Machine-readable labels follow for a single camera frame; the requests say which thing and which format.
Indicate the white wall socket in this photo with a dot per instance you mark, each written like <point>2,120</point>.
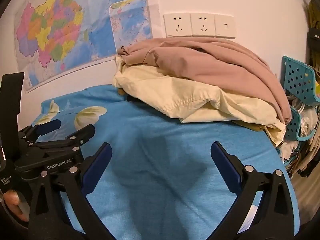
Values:
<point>203,24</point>
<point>177,25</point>

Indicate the person's left hand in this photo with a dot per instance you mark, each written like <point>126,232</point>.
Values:
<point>13,201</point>

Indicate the blue floral bed sheet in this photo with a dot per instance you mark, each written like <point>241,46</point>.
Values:
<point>162,160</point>

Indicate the pink jacket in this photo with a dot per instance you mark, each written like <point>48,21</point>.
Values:
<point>207,65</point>

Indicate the olive hanging cloth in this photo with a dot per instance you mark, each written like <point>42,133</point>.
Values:
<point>313,17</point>

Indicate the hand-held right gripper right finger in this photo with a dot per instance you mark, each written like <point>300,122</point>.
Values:
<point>225,162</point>

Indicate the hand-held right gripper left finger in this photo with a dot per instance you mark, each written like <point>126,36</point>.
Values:
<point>98,165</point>

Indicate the mustard yellow cloth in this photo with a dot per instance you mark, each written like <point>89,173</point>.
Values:
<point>250,126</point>

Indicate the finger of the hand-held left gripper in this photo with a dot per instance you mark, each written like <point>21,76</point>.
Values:
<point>46,127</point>
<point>80,133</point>

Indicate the colourful wall map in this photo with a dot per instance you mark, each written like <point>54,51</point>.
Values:
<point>75,22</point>

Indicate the teal plastic rack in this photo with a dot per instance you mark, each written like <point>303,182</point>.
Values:
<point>297,77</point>

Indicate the cream yellow cloth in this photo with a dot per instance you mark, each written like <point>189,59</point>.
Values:
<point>175,95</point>

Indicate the white clothes pile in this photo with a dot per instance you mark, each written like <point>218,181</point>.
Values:
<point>306,120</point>

